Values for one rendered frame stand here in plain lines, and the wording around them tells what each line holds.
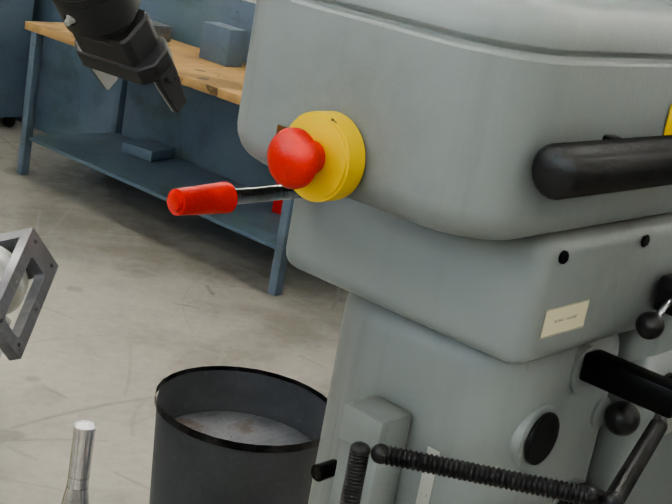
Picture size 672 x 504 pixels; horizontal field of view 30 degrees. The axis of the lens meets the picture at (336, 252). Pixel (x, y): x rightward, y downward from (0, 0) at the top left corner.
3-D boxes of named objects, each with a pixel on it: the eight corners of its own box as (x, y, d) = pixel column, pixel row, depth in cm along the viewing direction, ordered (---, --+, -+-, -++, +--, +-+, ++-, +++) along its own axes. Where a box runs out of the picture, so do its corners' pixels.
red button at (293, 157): (298, 197, 80) (309, 137, 79) (255, 180, 82) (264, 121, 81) (332, 194, 82) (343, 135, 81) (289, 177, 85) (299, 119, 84)
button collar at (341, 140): (338, 213, 82) (354, 124, 80) (273, 187, 85) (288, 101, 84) (358, 211, 83) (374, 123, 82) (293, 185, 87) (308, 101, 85)
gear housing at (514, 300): (519, 376, 88) (551, 241, 85) (274, 264, 102) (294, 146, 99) (724, 310, 113) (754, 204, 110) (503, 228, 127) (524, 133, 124)
